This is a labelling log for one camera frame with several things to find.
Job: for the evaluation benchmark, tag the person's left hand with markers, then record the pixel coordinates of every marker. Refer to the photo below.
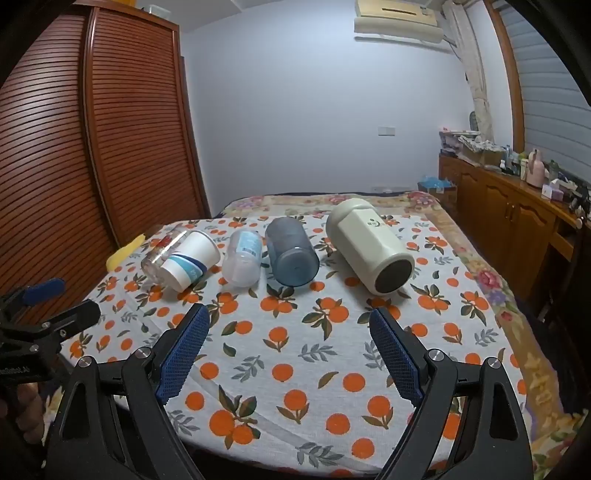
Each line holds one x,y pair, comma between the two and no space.
30,412

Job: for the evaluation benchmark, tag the wall air conditioner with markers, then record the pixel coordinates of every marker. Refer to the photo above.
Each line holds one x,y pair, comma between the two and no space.
397,19

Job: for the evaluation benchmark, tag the wooden sideboard cabinet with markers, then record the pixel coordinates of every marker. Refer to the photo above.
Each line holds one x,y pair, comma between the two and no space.
529,240

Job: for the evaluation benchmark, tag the blue translucent plastic cup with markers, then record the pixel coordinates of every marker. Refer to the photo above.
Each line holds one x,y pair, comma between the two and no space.
292,258

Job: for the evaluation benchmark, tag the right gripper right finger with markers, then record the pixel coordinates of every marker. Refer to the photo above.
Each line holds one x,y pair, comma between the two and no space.
492,440

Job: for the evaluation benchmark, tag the yellow plush toy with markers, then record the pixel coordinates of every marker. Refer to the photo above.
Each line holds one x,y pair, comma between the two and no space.
115,259

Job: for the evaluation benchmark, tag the wrapped air conditioner pipe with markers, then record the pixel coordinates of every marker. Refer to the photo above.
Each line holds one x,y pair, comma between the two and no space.
471,59

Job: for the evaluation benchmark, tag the blue item box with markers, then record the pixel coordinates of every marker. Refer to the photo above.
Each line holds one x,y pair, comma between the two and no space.
444,190

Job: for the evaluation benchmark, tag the clear glass red print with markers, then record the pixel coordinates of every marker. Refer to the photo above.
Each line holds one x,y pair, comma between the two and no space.
151,264

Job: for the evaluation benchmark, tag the white paper cup striped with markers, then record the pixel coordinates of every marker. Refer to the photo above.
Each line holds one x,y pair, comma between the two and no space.
189,260

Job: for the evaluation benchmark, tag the white wall switch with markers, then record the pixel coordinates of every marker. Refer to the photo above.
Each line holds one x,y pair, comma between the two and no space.
386,131

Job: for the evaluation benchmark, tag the cluttered boxes on sideboard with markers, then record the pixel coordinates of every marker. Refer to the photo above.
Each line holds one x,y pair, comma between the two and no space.
471,146

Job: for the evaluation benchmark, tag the orange print tablecloth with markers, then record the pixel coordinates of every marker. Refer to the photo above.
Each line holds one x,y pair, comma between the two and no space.
290,377

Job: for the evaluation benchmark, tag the grey window blind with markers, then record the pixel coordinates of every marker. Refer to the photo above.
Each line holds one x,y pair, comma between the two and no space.
556,114

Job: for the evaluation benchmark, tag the pink thermos jug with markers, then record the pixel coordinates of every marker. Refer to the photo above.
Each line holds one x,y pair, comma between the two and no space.
536,169

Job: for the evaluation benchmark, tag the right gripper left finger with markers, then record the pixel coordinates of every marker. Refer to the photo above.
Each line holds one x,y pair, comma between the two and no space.
111,422

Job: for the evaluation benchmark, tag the brown louvered wardrobe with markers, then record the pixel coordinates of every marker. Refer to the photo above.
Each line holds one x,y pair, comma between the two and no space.
97,146

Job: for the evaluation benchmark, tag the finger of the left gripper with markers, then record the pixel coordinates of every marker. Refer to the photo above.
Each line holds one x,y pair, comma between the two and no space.
46,338
21,298

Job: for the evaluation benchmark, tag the clear plastic cup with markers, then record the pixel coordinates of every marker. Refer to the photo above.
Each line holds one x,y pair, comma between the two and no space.
241,264

